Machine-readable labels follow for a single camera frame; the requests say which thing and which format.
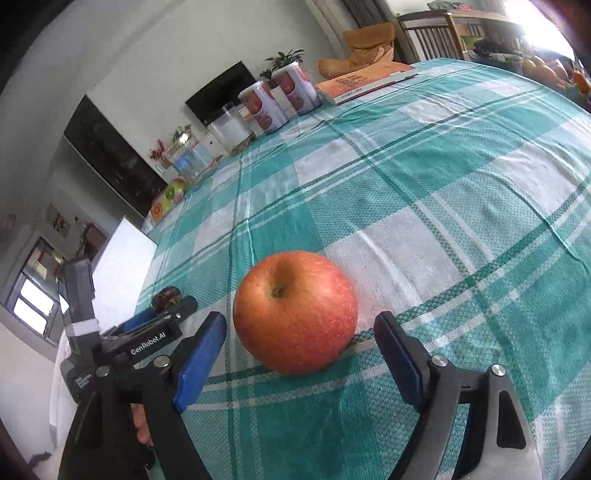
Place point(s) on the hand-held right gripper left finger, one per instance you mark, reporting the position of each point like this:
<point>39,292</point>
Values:
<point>198,364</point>

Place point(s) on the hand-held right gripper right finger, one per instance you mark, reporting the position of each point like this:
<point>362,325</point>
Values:
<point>401,364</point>

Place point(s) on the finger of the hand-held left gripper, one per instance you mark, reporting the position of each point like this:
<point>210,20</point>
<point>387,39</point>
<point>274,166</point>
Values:
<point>182,309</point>
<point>138,321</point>

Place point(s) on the large dark water chestnut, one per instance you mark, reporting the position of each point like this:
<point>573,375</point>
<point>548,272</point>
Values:
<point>165,296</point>

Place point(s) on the red apple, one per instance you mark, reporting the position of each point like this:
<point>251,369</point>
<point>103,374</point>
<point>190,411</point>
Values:
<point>295,314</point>

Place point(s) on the person's left hand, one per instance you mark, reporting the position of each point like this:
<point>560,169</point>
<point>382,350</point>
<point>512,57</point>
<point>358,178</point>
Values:
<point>142,424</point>

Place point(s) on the white foam board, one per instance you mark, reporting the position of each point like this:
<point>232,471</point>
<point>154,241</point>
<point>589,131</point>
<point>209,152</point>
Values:
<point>122,267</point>

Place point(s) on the kitchen window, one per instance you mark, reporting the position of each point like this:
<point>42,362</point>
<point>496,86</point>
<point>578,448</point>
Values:
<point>32,300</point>

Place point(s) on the colourful fruit packet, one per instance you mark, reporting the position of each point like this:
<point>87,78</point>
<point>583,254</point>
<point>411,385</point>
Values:
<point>168,198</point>

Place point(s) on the clear jar gold lid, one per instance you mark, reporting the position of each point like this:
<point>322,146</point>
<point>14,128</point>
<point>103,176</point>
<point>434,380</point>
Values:
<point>190,161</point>

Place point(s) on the teal checkered tablecloth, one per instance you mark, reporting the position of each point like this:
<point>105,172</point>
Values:
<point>415,207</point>

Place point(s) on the red flower plant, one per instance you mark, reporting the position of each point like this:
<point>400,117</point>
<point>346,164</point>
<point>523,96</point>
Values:
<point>157,150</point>

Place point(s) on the dark glass cabinet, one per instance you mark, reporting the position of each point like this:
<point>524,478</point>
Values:
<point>111,152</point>

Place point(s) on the small green leafy plant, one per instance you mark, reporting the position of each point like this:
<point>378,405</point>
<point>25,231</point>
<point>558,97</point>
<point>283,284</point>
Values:
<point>181,134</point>

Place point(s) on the clear container black lid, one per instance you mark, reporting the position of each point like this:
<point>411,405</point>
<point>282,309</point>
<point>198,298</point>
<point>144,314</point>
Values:
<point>228,129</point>

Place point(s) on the orange label can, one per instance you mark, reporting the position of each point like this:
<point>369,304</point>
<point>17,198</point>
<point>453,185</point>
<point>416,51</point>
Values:
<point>263,108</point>
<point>298,90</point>

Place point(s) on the black television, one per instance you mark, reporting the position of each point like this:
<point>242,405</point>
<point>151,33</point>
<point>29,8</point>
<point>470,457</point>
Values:
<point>217,90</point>

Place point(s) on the green potted plant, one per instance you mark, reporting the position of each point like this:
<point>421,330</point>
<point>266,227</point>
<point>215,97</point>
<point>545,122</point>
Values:
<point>286,60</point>

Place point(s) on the orange book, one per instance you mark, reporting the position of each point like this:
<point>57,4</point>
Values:
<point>369,81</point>

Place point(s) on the orange plush toy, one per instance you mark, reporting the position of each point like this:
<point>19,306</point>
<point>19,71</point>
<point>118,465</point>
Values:
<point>369,44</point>

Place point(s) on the wooden chair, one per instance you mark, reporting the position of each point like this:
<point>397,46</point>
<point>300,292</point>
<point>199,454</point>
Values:
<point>431,34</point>

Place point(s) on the grey curtain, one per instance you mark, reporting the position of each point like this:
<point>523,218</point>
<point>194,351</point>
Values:
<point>355,11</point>

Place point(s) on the wall picture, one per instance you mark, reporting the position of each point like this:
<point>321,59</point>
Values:
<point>59,220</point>

